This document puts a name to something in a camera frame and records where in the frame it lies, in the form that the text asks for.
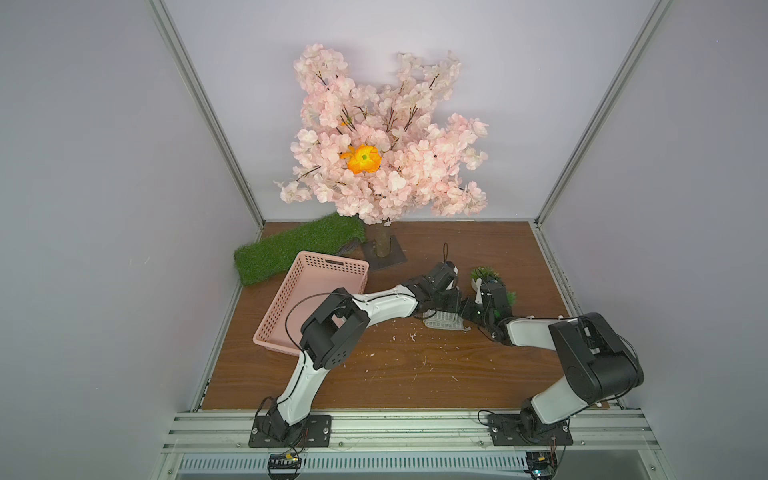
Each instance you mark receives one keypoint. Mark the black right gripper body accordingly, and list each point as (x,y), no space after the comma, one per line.
(474,307)

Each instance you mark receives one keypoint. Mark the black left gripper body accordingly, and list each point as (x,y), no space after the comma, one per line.
(447,301)

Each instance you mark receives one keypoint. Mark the grey striped dishcloth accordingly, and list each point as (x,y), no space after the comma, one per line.
(442,320)

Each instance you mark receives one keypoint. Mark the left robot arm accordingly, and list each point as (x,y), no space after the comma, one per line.
(332,331)

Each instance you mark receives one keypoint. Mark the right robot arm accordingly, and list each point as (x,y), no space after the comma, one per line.
(597,363)

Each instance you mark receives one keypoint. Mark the white pot succulent plant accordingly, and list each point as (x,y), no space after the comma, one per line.
(489,276)

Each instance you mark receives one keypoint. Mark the pink perforated plastic basket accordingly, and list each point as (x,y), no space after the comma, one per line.
(308,282)

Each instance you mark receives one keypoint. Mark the pink cherry blossom tree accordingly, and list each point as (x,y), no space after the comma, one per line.
(421,160)

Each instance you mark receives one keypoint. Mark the orange artificial flower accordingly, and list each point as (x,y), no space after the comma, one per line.
(363,159)

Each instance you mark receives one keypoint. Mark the green artificial grass mat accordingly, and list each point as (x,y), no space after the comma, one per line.
(275,254)

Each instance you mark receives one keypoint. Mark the dark metal tree base plate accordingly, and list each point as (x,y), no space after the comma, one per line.
(395,256)

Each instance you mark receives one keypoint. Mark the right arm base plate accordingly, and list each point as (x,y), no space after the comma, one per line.
(514,429)

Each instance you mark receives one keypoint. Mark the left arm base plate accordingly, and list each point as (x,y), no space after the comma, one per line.
(271,431)

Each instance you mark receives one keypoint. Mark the aluminium front rail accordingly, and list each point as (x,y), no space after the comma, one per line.
(406,430)

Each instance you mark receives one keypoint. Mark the aluminium frame corner post right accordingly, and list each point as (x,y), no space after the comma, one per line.
(605,106)

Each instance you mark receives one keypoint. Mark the aluminium frame corner post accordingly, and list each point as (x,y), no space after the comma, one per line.
(168,30)
(605,106)

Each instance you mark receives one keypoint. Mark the aluminium frame corner post left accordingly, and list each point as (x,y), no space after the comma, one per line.
(168,30)

